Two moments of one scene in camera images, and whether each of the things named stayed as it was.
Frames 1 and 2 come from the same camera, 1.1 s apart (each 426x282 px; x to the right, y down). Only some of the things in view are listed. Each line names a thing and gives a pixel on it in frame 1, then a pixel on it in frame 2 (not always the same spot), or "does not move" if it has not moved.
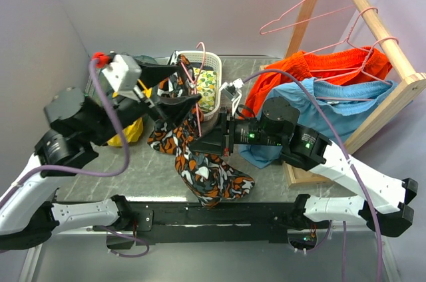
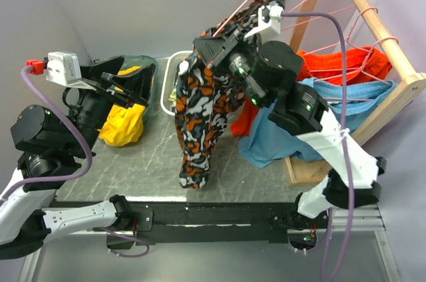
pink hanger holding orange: (341, 42) does not move
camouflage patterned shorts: (212, 185) → (207, 103)
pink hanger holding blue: (355, 72) does not move
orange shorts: (360, 64) does not move
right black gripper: (219, 140) → (210, 49)
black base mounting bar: (185, 222) does not move
